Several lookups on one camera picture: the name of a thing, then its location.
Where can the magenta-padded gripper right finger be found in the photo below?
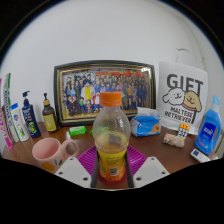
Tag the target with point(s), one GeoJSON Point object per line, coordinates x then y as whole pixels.
{"type": "Point", "coordinates": [150, 170]}

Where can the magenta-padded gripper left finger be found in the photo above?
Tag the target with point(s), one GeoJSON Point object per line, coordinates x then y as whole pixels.
{"type": "Point", "coordinates": [75, 170]}

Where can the orange juice plastic bottle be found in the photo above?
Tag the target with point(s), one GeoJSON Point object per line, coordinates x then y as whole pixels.
{"type": "Point", "coordinates": [111, 133]}

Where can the pink mug with orange prints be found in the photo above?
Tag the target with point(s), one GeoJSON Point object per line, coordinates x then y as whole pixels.
{"type": "Point", "coordinates": [50, 155]}

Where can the colourful speckled snack packet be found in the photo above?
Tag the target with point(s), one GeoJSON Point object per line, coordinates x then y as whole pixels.
{"type": "Point", "coordinates": [173, 140]}

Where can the small green packet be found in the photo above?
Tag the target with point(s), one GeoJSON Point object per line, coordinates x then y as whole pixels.
{"type": "Point", "coordinates": [92, 132]}
{"type": "Point", "coordinates": [78, 130]}

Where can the blue tissue pack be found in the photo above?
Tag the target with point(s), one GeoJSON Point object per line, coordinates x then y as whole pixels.
{"type": "Point", "coordinates": [145, 125]}

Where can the small yellow and white card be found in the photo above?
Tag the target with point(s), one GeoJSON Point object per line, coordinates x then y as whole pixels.
{"type": "Point", "coordinates": [182, 130]}

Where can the dark blue pump bottle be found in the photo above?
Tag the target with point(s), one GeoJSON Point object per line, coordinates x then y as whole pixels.
{"type": "Point", "coordinates": [31, 121]}

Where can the blue detergent bottle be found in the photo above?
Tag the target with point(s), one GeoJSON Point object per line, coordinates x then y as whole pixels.
{"type": "Point", "coordinates": [208, 130]}

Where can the white bottle with blue cap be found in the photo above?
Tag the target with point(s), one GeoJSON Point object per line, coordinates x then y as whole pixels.
{"type": "Point", "coordinates": [19, 125]}

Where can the white radiator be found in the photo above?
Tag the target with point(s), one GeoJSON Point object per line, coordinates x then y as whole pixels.
{"type": "Point", "coordinates": [220, 145]}

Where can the framed group photo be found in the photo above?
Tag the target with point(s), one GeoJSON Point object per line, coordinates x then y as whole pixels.
{"type": "Point", "coordinates": [83, 90]}

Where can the white paper gift bag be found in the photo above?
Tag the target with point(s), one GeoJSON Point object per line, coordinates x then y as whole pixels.
{"type": "Point", "coordinates": [183, 96]}

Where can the pink shuttlecock tube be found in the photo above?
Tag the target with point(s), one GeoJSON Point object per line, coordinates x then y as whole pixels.
{"type": "Point", "coordinates": [5, 130]}

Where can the white and blue shuttlecock tube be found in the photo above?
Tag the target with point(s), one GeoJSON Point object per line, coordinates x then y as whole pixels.
{"type": "Point", "coordinates": [8, 103]}

